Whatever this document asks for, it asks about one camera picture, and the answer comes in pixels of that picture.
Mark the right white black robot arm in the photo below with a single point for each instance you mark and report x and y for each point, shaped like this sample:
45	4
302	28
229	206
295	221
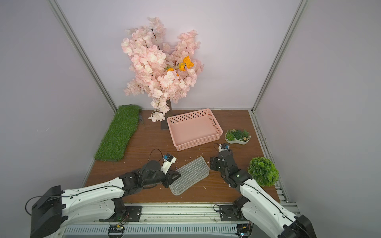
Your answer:
255	205

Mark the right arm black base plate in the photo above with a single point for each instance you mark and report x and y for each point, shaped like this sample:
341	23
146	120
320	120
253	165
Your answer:
233	212

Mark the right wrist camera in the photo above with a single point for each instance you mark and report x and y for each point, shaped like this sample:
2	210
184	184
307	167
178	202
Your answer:
223	147

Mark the corner aluminium post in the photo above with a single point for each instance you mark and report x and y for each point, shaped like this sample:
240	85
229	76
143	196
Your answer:
64	23
281	51

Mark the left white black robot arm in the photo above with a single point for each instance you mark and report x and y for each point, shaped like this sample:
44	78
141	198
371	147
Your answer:
46	211

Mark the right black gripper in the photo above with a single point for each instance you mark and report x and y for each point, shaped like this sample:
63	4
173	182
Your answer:
220	158

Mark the pink cherry blossom tree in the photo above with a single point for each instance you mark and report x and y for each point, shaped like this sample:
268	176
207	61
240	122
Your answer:
150	55

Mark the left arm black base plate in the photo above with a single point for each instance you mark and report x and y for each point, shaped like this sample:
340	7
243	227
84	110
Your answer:
121	212

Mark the right corner aluminium post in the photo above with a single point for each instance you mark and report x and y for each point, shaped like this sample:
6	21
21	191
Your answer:
281	51

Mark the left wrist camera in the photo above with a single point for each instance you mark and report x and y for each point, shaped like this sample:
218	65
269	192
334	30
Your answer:
168	160

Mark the round green leafy plant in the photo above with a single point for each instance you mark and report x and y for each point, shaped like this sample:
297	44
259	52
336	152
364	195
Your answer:
263	171

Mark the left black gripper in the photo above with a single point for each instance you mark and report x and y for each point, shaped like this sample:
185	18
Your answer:
167	177

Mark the grey striped dishcloth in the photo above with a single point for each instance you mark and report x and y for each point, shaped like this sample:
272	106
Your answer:
191	173

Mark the green artificial grass mat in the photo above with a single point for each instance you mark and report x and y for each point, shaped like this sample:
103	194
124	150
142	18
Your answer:
121	129

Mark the pink plastic basket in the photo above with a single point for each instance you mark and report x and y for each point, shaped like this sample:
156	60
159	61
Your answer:
194	129

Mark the orange artificial flowers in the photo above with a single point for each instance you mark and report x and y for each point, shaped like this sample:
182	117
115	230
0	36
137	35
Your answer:
182	66

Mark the succulents in white dish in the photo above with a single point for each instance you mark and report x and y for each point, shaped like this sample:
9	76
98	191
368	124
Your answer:
235	136

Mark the aluminium mounting rail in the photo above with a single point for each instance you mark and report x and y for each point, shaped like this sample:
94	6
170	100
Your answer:
150	213

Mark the left corner aluminium post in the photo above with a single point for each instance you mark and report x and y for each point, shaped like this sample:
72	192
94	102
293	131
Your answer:
64	23

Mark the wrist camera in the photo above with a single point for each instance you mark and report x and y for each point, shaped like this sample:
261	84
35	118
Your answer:
223	147
168	160

